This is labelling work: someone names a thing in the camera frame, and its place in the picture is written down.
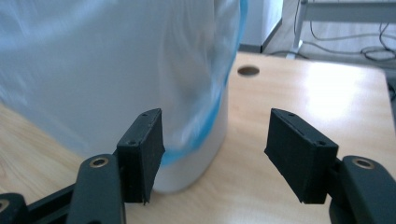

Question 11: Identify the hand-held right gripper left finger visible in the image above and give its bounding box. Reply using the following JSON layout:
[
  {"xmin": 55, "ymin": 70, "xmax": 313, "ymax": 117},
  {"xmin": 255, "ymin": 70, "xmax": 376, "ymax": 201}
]
[{"xmin": 116, "ymin": 107, "xmax": 166, "ymax": 206}]

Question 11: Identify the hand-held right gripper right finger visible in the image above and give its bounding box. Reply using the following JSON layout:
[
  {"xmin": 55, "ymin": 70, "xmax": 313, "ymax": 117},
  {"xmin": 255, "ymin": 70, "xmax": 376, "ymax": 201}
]
[{"xmin": 263, "ymin": 107, "xmax": 340, "ymax": 205}]

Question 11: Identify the white lidded trash can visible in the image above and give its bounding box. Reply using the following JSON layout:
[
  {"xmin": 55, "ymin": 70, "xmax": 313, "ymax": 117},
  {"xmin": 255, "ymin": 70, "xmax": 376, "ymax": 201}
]
[{"xmin": 0, "ymin": 0, "xmax": 231, "ymax": 194}]

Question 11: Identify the white bin with plastic liner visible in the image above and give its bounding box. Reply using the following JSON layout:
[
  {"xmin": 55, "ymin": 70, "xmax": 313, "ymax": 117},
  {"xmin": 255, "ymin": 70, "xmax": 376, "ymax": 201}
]
[{"xmin": 0, "ymin": 0, "xmax": 250, "ymax": 168}]

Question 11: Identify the white cabinet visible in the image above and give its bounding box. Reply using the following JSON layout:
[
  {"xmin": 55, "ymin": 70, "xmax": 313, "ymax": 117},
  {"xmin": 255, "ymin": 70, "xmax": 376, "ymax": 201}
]
[{"xmin": 237, "ymin": 0, "xmax": 285, "ymax": 54}]

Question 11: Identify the white height-adjustable desk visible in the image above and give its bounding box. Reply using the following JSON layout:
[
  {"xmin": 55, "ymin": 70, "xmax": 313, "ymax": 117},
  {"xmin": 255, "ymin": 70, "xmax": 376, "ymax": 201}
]
[{"xmin": 285, "ymin": 0, "xmax": 396, "ymax": 61}]

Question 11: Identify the long black floor cable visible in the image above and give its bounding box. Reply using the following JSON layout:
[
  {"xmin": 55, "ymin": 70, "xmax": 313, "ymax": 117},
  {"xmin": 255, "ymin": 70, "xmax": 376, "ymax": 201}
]
[{"xmin": 268, "ymin": 49, "xmax": 309, "ymax": 61}]

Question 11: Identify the hanging grey cable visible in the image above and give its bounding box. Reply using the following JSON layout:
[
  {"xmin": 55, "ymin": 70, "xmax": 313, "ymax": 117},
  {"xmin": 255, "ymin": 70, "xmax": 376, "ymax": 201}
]
[{"xmin": 308, "ymin": 20, "xmax": 396, "ymax": 44}]

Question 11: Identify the black cable bundle under desk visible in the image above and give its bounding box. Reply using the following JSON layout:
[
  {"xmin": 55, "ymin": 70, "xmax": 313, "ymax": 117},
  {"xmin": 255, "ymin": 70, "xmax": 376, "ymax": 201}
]
[{"xmin": 360, "ymin": 21, "xmax": 396, "ymax": 63}]

